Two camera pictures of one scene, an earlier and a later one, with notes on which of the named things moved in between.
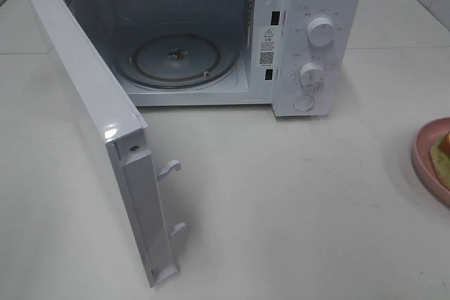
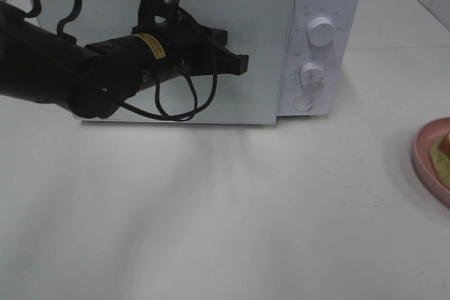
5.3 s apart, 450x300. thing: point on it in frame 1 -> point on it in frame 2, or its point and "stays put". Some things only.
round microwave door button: [303, 102] stays put
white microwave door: [116, 118] -> [257, 16]
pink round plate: [427, 138] stays put
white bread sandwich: [441, 159] stays put
